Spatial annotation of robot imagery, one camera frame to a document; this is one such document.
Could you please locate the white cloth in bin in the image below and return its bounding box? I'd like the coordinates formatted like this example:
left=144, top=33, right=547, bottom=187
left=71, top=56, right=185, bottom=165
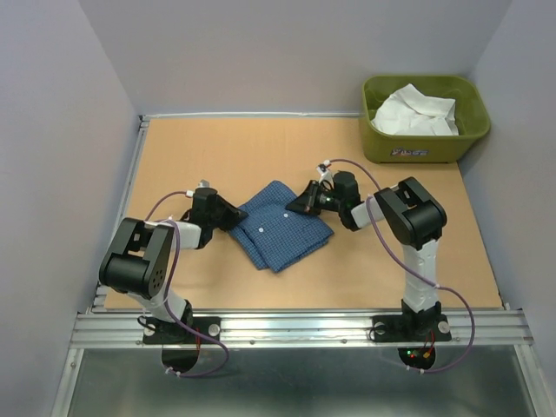
left=371, top=83, right=459, bottom=136

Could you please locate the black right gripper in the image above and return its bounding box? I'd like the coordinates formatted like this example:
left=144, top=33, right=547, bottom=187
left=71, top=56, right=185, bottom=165
left=286, top=179, right=345, bottom=215

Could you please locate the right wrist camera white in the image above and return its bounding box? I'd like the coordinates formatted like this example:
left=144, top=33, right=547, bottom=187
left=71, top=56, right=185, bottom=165
left=316, top=160, right=333, bottom=183

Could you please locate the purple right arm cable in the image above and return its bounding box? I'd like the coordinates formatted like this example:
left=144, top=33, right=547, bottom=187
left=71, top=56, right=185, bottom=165
left=319, top=158, right=475, bottom=375

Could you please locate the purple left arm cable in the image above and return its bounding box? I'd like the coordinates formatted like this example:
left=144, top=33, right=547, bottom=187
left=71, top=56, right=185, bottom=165
left=142, top=190, right=230, bottom=378

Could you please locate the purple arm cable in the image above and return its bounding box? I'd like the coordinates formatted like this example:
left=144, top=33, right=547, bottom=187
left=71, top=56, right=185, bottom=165
left=142, top=190, right=230, bottom=378
left=319, top=158, right=475, bottom=375

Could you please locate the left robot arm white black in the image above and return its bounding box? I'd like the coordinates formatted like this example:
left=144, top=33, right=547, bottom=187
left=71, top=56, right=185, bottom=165
left=99, top=181, right=248, bottom=342

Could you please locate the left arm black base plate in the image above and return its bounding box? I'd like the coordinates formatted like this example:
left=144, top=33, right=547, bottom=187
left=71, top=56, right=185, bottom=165
left=136, top=315, right=209, bottom=378

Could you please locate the blue plaid long sleeve shirt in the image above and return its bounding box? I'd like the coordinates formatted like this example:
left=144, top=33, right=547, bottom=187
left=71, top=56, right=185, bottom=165
left=229, top=181, right=334, bottom=273

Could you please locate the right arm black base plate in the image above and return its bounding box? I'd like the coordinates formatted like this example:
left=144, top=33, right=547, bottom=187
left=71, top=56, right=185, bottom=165
left=368, top=313, right=452, bottom=372

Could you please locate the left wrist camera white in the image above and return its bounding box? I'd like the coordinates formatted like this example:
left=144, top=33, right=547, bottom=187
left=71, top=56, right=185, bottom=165
left=185, top=180, right=210, bottom=198

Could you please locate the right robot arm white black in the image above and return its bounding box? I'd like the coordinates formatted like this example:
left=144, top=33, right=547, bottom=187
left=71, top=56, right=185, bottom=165
left=286, top=171, right=451, bottom=342

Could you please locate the green plastic bin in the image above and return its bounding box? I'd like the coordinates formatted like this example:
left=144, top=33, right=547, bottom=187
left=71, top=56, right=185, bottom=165
left=360, top=75, right=491, bottom=163

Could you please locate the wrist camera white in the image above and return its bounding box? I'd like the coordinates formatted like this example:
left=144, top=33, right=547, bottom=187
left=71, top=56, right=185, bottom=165
left=185, top=180, right=210, bottom=198
left=316, top=160, right=333, bottom=183

